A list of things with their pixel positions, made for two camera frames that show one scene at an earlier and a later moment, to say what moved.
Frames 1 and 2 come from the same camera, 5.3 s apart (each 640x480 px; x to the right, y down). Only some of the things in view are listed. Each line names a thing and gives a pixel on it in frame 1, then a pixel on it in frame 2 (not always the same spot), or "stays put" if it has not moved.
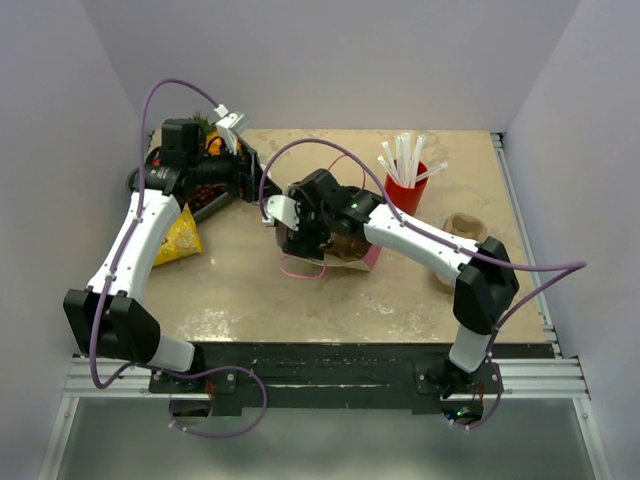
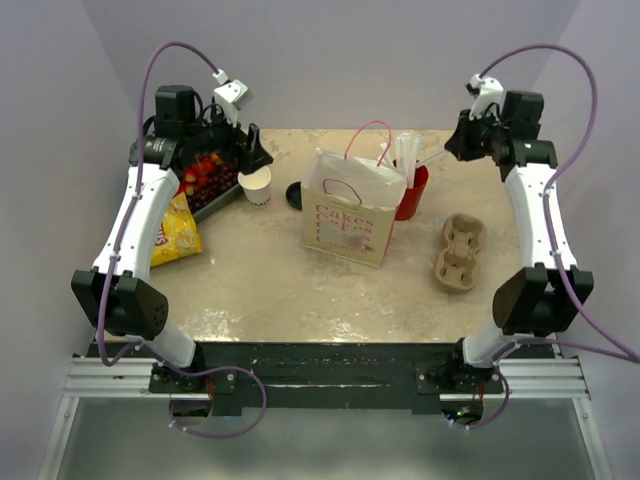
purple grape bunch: (204, 193) stays put
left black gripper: (247, 179) → (253, 155)
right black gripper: (297, 241) → (459, 143)
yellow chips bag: (181, 239) stays put
